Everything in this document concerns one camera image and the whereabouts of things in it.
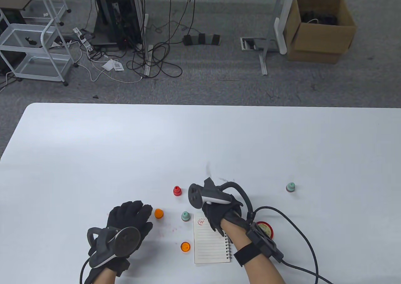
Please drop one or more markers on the person's right hand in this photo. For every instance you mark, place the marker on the person's right hand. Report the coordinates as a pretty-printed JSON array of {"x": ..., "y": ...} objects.
[{"x": 219, "y": 213}]

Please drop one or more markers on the person's left hand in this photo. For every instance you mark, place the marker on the person's left hand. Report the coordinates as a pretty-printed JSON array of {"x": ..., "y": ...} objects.
[{"x": 130, "y": 215}]

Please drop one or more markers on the orange reward stamp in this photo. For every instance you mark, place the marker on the orange reward stamp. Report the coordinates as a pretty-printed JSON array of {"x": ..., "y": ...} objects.
[{"x": 158, "y": 213}]

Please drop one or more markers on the green reward stamp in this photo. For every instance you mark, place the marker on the green reward stamp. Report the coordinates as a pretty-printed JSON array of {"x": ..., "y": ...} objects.
[
  {"x": 185, "y": 216},
  {"x": 290, "y": 187}
]

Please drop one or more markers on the white lined spiral notebook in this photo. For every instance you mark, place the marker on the white lined spiral notebook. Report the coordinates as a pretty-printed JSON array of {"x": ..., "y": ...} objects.
[{"x": 206, "y": 246}]

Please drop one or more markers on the red reward stamp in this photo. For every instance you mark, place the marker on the red reward stamp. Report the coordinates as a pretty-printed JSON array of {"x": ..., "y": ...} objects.
[{"x": 177, "y": 191}]

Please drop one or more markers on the orange round stamp cap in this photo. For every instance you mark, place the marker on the orange round stamp cap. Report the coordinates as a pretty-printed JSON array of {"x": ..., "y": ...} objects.
[{"x": 185, "y": 247}]

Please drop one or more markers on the red lid with yellow label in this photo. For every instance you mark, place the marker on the red lid with yellow label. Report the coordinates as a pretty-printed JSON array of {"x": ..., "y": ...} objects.
[{"x": 268, "y": 229}]

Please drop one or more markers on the person's right forearm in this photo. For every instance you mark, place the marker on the person's right forearm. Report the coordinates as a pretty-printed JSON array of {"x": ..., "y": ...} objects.
[{"x": 260, "y": 270}]

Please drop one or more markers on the person's left forearm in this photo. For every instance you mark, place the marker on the person's left forearm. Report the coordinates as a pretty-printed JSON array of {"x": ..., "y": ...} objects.
[{"x": 106, "y": 276}]

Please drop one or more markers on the printed paper label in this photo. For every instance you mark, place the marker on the printed paper label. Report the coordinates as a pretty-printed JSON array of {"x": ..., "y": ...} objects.
[{"x": 118, "y": 66}]

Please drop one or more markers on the metal desk leg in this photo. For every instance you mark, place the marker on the metal desk leg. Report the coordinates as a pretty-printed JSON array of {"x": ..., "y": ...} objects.
[
  {"x": 148, "y": 66},
  {"x": 263, "y": 65}
]

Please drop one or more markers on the white paper tag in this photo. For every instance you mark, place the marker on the white paper tag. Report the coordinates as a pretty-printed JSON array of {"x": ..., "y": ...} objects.
[{"x": 108, "y": 65}]

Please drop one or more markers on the metal floor socket box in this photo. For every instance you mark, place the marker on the metal floor socket box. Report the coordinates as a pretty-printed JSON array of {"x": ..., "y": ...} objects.
[{"x": 249, "y": 44}]

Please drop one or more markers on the grey power strip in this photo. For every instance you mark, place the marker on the grey power strip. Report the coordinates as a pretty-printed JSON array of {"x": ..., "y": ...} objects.
[{"x": 208, "y": 40}]

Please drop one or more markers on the white rolling cart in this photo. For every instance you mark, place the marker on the white rolling cart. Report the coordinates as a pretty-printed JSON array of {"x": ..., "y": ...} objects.
[{"x": 40, "y": 66}]

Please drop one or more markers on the black power adapter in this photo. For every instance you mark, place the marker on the black power adapter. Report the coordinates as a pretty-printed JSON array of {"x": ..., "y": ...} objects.
[
  {"x": 201, "y": 39},
  {"x": 216, "y": 39},
  {"x": 187, "y": 40}
]

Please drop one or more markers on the white power strip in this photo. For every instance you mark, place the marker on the white power strip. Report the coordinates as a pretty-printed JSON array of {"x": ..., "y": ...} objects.
[{"x": 82, "y": 38}]

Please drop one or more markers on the white plastic panel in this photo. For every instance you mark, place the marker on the white plastic panel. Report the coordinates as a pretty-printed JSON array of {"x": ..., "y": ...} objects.
[{"x": 279, "y": 34}]

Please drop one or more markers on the brown cardboard box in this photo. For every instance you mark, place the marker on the brown cardboard box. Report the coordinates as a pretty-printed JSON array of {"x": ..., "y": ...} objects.
[{"x": 322, "y": 44}]

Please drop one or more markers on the small black clip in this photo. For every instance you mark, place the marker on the small black clip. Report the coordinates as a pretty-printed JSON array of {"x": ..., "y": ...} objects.
[{"x": 30, "y": 41}]

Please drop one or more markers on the black computer tower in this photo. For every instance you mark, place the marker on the black computer tower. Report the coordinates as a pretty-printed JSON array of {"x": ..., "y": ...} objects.
[{"x": 122, "y": 11}]

